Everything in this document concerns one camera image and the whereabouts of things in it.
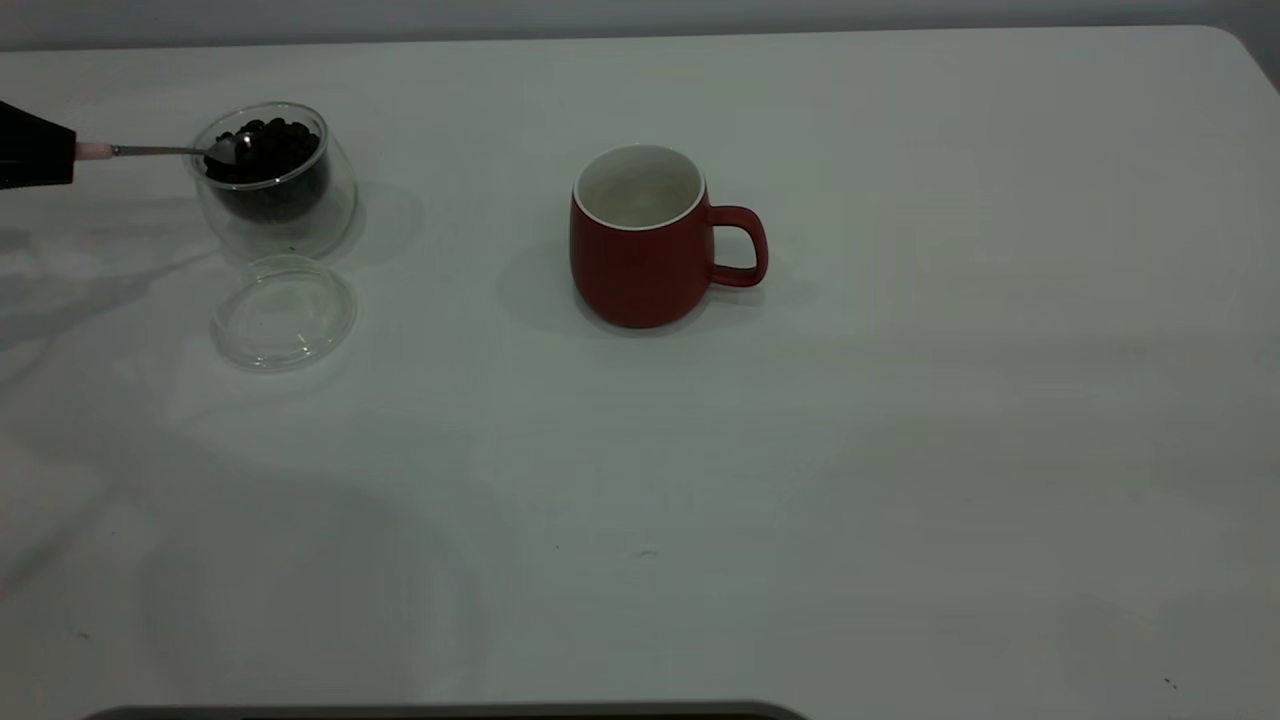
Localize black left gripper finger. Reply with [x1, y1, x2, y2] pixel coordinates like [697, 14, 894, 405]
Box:
[0, 152, 77, 191]
[0, 100, 78, 153]

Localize pink handled metal spoon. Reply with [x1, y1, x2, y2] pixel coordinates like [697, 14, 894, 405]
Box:
[77, 133, 241, 167]

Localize red ceramic cup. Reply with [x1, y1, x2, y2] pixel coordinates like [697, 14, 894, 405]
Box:
[569, 144, 770, 330]

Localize dark coffee beans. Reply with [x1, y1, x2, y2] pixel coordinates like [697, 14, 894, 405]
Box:
[205, 118, 331, 223]

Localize clear glass lid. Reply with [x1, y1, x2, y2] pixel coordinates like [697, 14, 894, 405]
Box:
[210, 254, 358, 373]

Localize clear glass jar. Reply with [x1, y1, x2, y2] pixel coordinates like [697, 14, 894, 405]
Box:
[187, 101, 359, 263]

